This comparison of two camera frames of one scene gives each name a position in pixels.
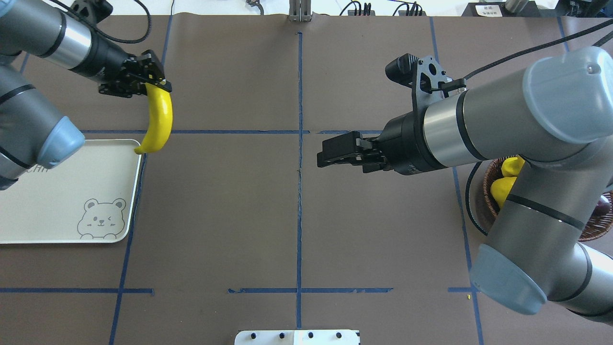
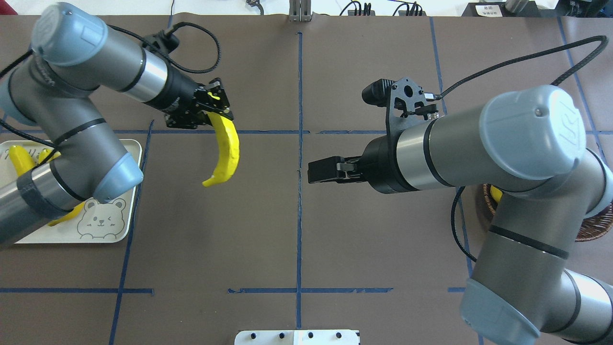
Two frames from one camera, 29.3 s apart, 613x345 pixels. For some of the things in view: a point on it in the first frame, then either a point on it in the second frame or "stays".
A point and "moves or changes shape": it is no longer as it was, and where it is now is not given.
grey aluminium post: (300, 11) stays
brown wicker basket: (598, 225) stays
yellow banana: (160, 119) moves or changes shape
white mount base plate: (297, 337) stays
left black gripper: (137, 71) → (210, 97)
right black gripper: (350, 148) → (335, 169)
